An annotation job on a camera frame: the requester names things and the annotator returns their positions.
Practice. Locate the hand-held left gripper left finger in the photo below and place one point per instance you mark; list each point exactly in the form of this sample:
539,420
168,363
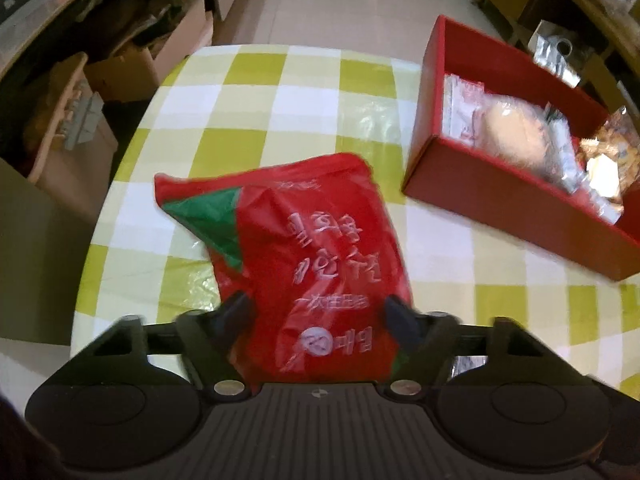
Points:
235,312

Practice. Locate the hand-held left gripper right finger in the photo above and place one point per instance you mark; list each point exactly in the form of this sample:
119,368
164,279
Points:
400,317

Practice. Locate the red plastic bag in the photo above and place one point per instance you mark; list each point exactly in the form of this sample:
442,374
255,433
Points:
310,240

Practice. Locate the red cardboard box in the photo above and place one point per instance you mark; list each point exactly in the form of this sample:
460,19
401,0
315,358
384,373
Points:
500,220

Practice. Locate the clear bread packet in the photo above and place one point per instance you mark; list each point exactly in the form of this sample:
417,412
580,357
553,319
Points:
510,135

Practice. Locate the clear waffle cookie packet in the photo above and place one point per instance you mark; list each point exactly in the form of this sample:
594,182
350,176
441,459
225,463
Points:
615,145

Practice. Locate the large brown cardboard box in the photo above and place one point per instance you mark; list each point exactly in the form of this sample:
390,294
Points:
45,250

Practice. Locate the yellow checkered tablecloth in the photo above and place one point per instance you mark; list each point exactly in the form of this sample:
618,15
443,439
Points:
300,110

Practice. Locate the long white snack packet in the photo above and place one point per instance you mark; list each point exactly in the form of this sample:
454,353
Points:
460,110

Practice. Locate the silver snack packet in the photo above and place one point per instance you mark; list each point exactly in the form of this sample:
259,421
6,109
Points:
567,155

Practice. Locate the open brown cardboard box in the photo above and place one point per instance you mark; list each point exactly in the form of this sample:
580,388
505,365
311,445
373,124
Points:
165,50

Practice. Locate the silver foil bag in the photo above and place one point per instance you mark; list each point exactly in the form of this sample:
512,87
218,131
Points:
550,55

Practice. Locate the dark desk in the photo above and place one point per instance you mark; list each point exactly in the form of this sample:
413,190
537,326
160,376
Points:
50,10

